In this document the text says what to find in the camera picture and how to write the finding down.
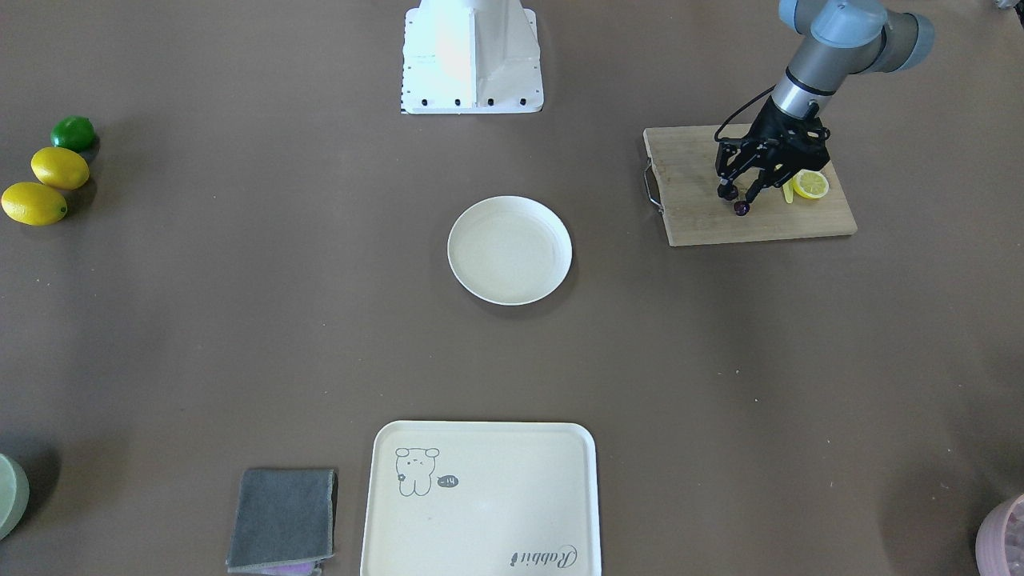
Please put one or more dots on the pink bowl with ice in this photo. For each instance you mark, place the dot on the pink bowl with ice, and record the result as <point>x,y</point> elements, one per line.
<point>999,542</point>

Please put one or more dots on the yellow lemon near lime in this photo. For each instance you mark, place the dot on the yellow lemon near lime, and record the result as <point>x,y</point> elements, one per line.
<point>59,167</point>

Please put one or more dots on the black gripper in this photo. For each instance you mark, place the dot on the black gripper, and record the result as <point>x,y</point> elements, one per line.
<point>773,126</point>

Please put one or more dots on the cream round plate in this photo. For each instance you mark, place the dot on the cream round plate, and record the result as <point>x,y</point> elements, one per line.
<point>509,250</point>

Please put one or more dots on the bamboo cutting board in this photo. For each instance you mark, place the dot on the bamboo cutting board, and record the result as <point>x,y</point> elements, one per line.
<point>682,162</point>

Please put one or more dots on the grey folded cloth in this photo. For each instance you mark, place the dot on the grey folded cloth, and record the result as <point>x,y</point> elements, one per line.
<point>284,522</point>

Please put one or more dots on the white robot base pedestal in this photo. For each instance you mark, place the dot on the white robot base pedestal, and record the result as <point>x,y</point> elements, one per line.
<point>471,57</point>

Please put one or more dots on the lemon slice lower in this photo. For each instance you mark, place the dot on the lemon slice lower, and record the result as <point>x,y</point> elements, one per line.
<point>810,184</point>

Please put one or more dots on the mint green bowl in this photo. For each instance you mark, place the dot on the mint green bowl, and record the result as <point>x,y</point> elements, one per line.
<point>15,494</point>

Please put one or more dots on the yellow lemon far from lime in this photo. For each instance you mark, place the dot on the yellow lemon far from lime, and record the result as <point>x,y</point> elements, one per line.
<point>34,204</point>

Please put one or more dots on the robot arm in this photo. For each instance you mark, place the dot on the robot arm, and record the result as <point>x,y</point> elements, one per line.
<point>840,38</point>

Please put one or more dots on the yellow plastic knife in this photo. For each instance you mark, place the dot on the yellow plastic knife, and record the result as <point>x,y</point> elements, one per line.
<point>789,192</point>

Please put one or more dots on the cream rabbit tray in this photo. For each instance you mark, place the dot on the cream rabbit tray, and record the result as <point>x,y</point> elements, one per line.
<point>482,498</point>

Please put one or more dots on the green lime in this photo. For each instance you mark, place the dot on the green lime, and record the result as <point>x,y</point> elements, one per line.
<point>76,133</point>

